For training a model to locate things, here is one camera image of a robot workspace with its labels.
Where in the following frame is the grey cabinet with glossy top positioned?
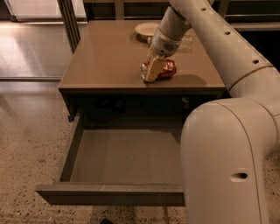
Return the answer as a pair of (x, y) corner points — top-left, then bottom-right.
(59, 20), (226, 116)

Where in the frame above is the red coke can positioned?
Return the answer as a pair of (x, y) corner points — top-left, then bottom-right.
(141, 59), (177, 81)

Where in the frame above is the white ceramic bowl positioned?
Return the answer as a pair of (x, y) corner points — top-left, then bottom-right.
(135, 22), (158, 40)

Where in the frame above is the small black object on floor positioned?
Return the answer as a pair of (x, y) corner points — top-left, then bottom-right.
(100, 219), (113, 224)

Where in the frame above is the metal window railing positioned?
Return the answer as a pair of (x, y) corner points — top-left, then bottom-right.
(82, 0), (280, 25)

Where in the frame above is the open grey top drawer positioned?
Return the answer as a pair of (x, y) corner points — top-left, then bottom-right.
(36, 111), (185, 207)

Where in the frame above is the clear plastic water bottle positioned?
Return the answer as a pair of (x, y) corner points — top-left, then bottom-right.
(177, 35), (193, 53)

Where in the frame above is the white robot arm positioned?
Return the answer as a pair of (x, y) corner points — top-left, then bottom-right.
(142, 0), (280, 224)

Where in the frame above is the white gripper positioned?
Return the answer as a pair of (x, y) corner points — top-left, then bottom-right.
(144, 27), (183, 82)

